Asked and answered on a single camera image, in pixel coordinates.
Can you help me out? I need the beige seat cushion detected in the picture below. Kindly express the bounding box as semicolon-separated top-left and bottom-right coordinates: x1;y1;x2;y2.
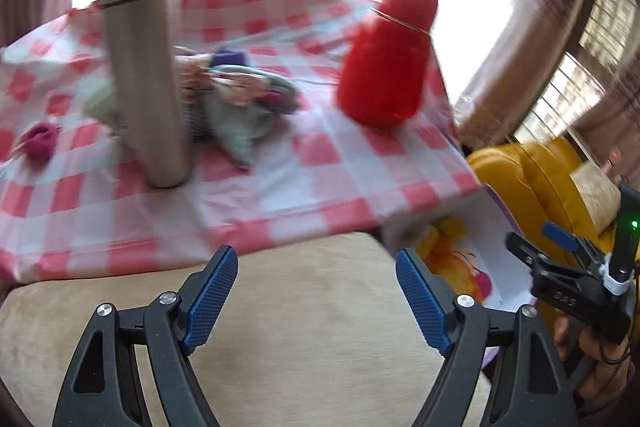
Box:
0;232;493;427

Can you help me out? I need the person's right hand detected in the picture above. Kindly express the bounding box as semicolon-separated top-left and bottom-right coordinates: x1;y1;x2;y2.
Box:
552;314;637;414

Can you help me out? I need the grilled window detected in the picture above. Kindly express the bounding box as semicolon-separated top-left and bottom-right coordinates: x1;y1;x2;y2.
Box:
515;0;638;144

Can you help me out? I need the silver thermos flask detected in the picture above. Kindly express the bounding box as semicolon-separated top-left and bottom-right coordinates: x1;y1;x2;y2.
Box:
102;0;193;190

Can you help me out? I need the pink garment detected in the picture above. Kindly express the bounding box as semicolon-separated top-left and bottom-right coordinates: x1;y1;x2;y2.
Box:
175;54;273;108

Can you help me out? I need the purple knit hat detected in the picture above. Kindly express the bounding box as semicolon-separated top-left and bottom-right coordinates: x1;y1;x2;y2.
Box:
210;49;251;70

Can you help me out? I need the beige patterned pillow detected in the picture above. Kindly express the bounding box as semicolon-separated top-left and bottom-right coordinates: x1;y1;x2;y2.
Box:
570;162;626;233

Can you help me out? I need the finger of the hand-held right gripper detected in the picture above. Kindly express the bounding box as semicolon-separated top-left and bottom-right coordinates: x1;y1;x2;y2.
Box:
542;222;608;267
506;232;557;279

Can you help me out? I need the black white checkered cloth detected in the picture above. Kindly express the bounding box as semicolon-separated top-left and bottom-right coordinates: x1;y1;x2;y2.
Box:
182;101;212;140

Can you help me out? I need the red plastic bottle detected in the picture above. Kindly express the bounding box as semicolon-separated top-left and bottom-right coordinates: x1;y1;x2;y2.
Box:
336;0;440;128

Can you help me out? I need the yellow sofa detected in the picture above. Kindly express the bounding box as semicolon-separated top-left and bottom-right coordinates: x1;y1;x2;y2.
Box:
467;137;626;254

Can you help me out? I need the pale green cloth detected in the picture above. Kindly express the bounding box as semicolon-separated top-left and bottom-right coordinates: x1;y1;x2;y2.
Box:
82;77;122;128

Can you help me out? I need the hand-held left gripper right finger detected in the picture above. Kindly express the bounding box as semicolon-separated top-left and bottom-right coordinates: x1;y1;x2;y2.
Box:
395;248;581;427

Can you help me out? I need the red white checkered tablecloth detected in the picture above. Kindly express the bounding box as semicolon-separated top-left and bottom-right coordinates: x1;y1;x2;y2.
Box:
0;0;483;283

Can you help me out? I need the magenta hair scrunchie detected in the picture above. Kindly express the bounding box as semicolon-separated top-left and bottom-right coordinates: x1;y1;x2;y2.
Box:
17;123;63;160

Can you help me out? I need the yellow plush toy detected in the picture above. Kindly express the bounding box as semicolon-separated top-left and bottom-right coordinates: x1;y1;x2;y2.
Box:
415;217;493;303

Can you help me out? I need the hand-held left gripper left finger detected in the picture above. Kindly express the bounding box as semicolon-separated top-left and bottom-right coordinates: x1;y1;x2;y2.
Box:
52;245;239;427

